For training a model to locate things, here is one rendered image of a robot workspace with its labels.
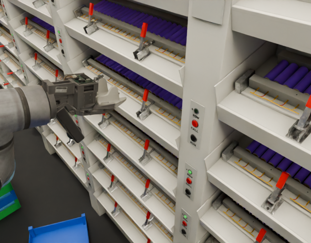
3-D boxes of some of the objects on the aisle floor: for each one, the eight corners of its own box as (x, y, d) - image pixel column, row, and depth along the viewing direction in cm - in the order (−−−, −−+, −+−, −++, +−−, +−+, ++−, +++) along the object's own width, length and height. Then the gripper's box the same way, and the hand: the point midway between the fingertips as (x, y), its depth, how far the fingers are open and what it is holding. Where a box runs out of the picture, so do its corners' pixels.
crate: (30, 270, 141) (25, 262, 136) (32, 235, 156) (28, 226, 152) (90, 253, 148) (88, 245, 143) (86, 221, 163) (84, 212, 159)
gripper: (54, 92, 57) (137, 80, 70) (34, 74, 64) (113, 66, 77) (54, 128, 61) (133, 111, 74) (35, 108, 68) (111, 95, 81)
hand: (118, 99), depth 76 cm, fingers open, 3 cm apart
